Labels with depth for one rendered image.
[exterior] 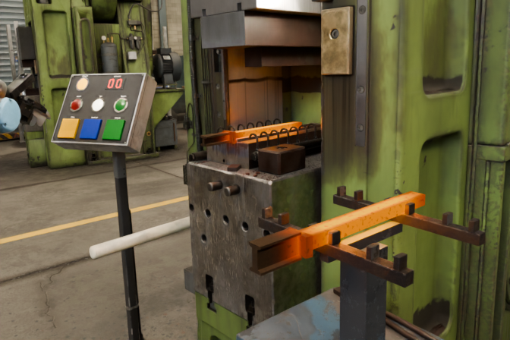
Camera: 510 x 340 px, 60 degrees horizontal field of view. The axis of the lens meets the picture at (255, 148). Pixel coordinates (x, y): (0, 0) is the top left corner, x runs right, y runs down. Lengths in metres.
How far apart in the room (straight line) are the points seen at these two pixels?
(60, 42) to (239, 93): 4.68
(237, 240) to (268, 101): 0.61
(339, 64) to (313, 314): 0.62
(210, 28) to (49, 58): 4.81
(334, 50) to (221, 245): 0.66
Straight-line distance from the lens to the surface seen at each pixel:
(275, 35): 1.37
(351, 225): 0.77
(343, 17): 1.21
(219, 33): 1.36
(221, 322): 1.54
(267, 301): 1.32
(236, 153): 1.34
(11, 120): 1.34
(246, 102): 1.64
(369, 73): 1.19
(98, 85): 1.77
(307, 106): 1.75
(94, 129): 1.68
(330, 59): 1.23
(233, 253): 1.36
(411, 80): 1.18
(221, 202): 1.35
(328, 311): 1.05
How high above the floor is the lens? 1.22
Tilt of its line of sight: 11 degrees down
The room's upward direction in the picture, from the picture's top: 2 degrees counter-clockwise
